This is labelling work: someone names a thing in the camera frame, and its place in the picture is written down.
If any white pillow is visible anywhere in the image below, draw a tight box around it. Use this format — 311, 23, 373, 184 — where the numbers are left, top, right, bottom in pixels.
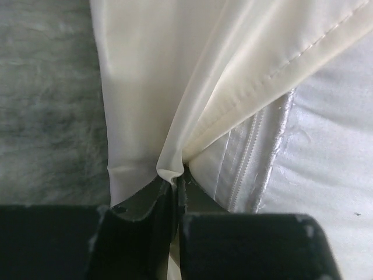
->
189, 35, 372, 279

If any cream pillowcase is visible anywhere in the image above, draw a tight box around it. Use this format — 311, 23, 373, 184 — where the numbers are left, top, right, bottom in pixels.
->
90, 1, 372, 205

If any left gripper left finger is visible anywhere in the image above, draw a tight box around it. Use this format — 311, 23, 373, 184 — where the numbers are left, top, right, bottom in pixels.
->
1, 178, 175, 279

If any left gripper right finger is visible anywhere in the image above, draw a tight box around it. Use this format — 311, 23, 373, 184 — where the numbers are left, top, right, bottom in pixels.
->
177, 170, 340, 279

